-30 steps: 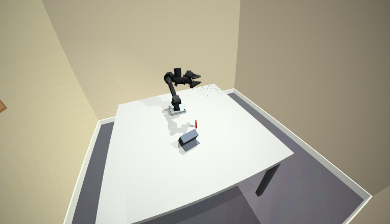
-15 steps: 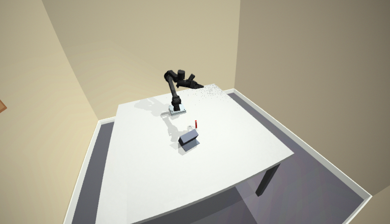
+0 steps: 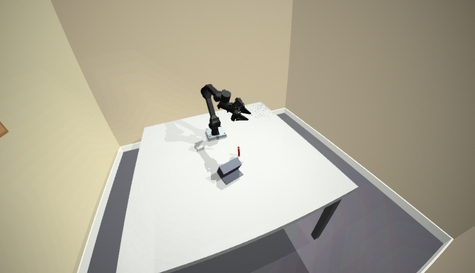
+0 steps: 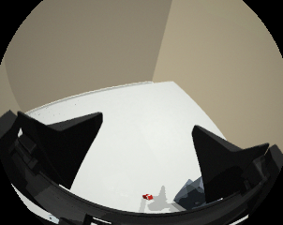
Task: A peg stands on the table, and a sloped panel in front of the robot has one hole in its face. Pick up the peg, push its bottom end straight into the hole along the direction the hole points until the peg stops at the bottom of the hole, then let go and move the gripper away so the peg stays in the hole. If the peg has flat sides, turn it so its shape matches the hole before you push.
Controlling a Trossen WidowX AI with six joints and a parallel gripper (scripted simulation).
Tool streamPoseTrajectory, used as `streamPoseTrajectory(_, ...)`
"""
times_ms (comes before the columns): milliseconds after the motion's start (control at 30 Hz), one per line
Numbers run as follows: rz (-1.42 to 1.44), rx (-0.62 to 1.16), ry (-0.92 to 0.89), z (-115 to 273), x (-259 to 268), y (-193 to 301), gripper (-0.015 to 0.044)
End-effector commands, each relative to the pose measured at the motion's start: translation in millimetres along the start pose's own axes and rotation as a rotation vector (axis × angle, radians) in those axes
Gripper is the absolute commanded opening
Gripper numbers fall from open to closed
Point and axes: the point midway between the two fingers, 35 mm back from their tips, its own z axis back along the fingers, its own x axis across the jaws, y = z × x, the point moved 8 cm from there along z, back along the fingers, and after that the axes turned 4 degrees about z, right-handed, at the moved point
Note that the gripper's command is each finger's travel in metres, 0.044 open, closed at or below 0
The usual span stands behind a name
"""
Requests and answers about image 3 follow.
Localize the grey sloped panel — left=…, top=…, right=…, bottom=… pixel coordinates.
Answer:
left=217, top=157, right=244, bottom=185

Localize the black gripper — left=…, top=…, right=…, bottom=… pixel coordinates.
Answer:
left=226, top=102, right=251, bottom=121

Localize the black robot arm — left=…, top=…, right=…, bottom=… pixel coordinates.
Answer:
left=201, top=84, right=242, bottom=136

